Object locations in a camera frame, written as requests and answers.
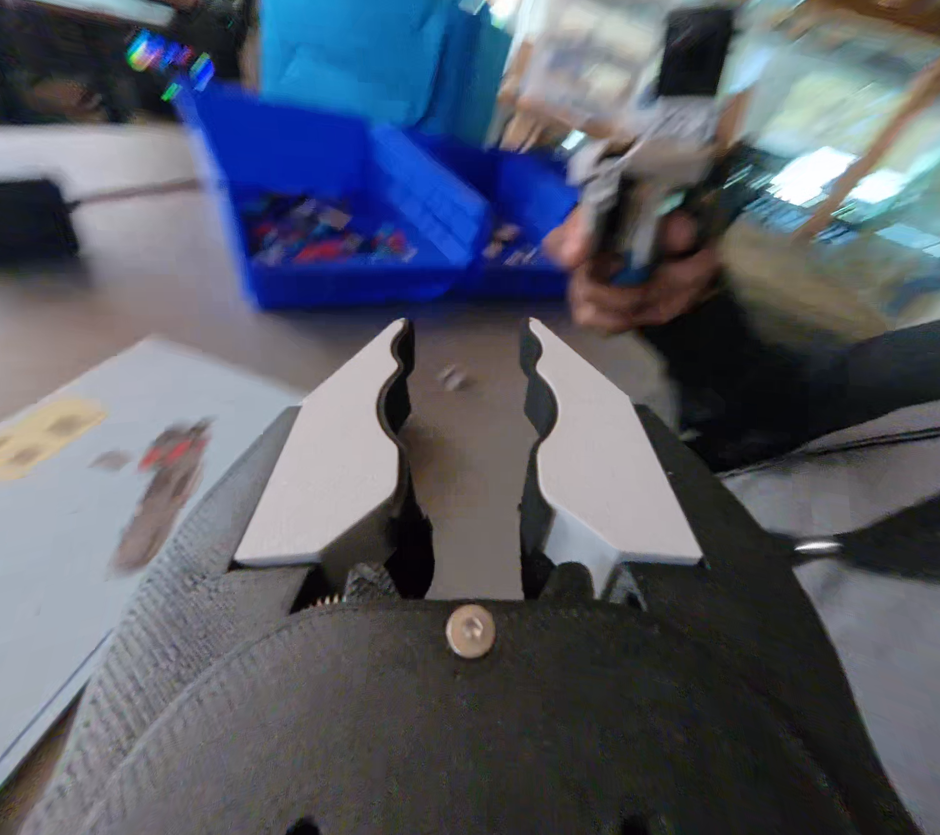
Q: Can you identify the blue plastic bin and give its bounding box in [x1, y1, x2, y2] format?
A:
[176, 78, 489, 310]
[411, 130, 588, 300]

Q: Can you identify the pile of colourful toy bricks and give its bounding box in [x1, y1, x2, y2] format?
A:
[246, 196, 420, 266]

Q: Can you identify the person's right hand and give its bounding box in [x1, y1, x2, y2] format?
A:
[547, 211, 726, 336]

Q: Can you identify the person's grey top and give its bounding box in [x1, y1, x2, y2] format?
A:
[720, 402, 940, 835]

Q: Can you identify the pile of dark toy bricks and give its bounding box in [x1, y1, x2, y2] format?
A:
[481, 221, 548, 266]

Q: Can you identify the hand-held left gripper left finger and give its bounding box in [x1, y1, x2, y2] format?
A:
[232, 318, 438, 601]

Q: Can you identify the light blue instruction booklet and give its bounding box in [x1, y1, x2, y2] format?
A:
[0, 335, 306, 766]

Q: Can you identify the grey desk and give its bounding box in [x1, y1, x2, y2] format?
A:
[0, 122, 680, 835]

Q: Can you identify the stack of clear storage boxes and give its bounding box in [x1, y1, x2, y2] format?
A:
[514, 0, 677, 138]

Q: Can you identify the black power bank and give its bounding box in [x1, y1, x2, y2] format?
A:
[0, 177, 80, 263]

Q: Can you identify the person's right forearm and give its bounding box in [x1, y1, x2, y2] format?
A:
[639, 291, 940, 476]

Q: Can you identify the large blue felt bag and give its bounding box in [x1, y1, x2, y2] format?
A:
[257, 0, 471, 131]

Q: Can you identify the small blue felt bag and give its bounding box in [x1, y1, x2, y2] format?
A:
[433, 0, 515, 149]

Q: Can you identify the black cable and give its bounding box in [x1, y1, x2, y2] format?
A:
[66, 177, 199, 212]

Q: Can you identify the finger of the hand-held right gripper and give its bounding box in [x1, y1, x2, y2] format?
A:
[569, 141, 627, 206]
[637, 187, 689, 261]

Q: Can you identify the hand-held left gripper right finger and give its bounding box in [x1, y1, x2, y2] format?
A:
[518, 317, 705, 599]

